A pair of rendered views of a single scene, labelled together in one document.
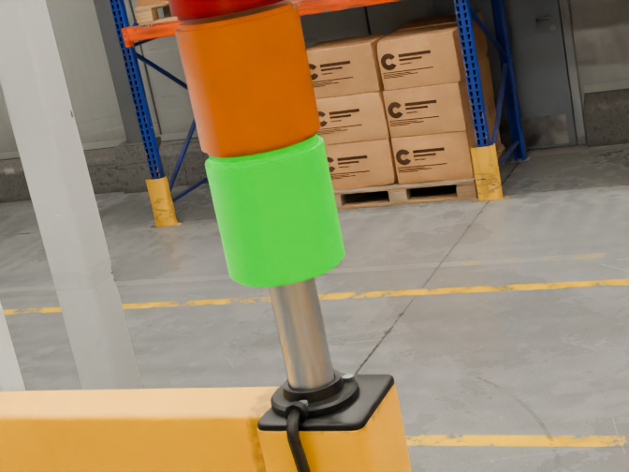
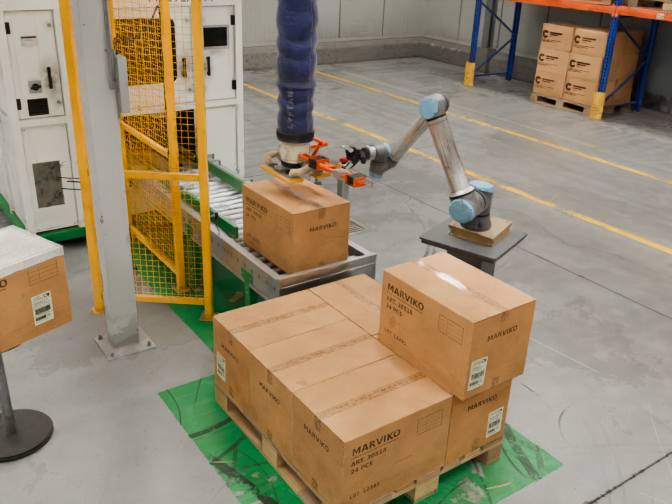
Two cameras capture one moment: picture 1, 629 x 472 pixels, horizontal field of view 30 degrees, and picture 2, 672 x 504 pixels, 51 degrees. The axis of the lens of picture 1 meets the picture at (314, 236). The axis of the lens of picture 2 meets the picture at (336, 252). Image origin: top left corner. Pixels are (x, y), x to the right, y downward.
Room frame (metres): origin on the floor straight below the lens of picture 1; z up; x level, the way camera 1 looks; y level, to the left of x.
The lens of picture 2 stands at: (-2.91, -3.19, 2.41)
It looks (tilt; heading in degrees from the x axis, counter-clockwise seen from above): 24 degrees down; 30
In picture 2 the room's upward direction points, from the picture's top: 2 degrees clockwise
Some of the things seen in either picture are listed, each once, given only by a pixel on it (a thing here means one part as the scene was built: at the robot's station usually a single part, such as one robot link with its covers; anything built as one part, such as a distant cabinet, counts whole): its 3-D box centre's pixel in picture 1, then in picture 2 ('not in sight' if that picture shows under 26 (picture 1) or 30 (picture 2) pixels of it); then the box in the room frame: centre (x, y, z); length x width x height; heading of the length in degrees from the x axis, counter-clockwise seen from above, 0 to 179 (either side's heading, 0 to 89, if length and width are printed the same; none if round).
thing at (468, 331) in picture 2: not in sight; (452, 321); (-0.09, -2.25, 0.74); 0.60 x 0.40 x 0.40; 66
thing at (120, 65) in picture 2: not in sight; (118, 82); (-0.19, -0.25, 1.62); 0.20 x 0.05 x 0.30; 66
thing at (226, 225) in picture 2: not in sight; (181, 196); (0.73, 0.20, 0.60); 1.60 x 0.10 x 0.09; 66
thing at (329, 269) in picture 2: not in sight; (328, 269); (0.34, -1.30, 0.58); 0.70 x 0.03 x 0.06; 156
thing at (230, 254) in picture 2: not in sight; (195, 226); (0.53, -0.10, 0.50); 2.31 x 0.05 x 0.19; 66
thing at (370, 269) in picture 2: not in sight; (328, 285); (0.34, -1.30, 0.48); 0.70 x 0.03 x 0.15; 156
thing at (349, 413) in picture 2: not in sight; (354, 374); (-0.22, -1.80, 0.34); 1.20 x 1.00 x 0.40; 66
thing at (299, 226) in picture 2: not in sight; (294, 222); (0.48, -0.96, 0.75); 0.60 x 0.40 x 0.40; 66
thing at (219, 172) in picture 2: not in sight; (246, 185); (1.21, -0.03, 0.60); 1.60 x 0.10 x 0.09; 66
